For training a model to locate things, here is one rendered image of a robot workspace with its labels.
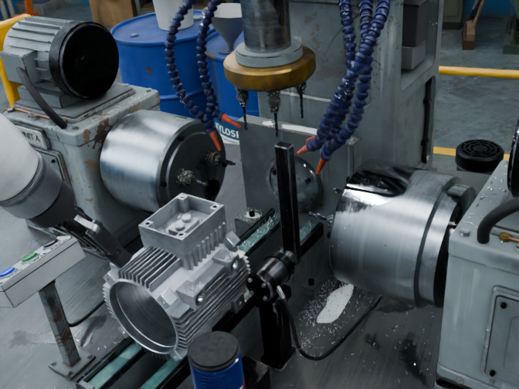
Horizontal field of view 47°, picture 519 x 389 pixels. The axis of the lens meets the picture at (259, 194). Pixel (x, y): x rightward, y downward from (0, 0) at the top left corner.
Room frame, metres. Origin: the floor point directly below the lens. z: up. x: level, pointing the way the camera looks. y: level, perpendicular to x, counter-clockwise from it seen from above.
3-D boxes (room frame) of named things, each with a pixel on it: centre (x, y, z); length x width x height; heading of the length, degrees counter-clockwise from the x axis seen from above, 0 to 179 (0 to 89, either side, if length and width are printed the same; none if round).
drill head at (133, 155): (1.32, 0.26, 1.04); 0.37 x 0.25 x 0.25; 52
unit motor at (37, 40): (1.47, 0.50, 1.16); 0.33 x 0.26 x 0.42; 52
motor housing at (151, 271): (0.87, 0.16, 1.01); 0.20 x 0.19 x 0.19; 144
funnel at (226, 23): (2.67, 0.04, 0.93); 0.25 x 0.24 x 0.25; 153
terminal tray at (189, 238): (0.90, 0.14, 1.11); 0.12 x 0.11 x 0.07; 144
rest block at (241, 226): (1.23, 0.02, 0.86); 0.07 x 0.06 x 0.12; 52
